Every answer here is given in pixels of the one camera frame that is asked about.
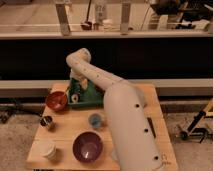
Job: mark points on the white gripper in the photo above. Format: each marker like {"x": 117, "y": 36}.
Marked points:
{"x": 84, "y": 84}

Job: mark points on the green plastic tray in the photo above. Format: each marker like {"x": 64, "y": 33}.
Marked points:
{"x": 91, "y": 97}

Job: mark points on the red bowl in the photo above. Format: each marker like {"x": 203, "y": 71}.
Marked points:
{"x": 52, "y": 101}

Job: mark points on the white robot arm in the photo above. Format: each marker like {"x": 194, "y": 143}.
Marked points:
{"x": 134, "y": 143}

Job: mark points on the wooden spoon in bowl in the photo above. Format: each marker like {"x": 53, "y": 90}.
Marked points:
{"x": 63, "y": 95}

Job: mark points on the purple bowl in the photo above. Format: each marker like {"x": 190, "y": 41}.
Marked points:
{"x": 87, "y": 147}

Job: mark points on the blue cup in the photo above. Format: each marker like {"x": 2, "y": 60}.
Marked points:
{"x": 96, "y": 121}

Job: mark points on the small metal cup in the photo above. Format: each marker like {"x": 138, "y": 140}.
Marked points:
{"x": 47, "y": 122}

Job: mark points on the black remote control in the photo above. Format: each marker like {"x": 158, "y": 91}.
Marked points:
{"x": 151, "y": 126}

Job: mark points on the white paper cup stack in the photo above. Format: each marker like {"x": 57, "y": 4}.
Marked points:
{"x": 47, "y": 149}

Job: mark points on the yellow black floor stand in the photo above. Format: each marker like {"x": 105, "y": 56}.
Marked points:
{"x": 193, "y": 130}

